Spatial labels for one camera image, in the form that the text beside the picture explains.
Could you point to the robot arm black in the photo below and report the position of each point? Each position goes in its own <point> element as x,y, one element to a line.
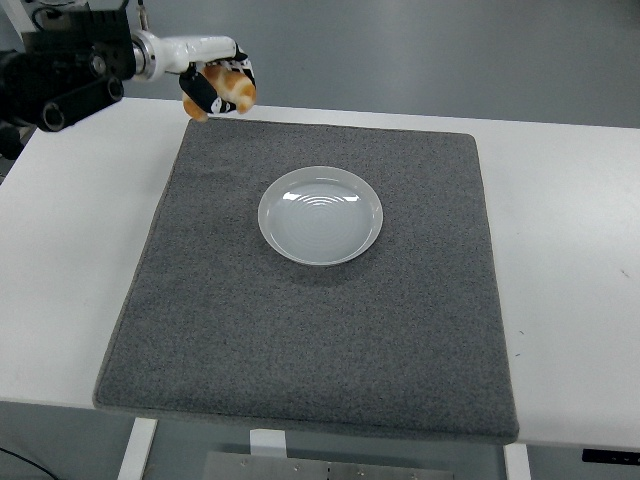
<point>60,55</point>

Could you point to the white table leg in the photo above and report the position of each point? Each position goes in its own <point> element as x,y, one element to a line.
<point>137,450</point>
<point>517,462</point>

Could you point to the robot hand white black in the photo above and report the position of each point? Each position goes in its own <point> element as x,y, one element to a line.
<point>200,47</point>

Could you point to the grey felt mat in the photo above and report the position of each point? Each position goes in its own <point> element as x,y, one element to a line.
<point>310,340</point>

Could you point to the croissant bread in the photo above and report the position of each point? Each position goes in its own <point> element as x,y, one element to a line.
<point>235,85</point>

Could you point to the black table control panel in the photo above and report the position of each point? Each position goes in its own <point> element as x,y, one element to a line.
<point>610,455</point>

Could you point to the pale grey round plate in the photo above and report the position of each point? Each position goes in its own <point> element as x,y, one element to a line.
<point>320,222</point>

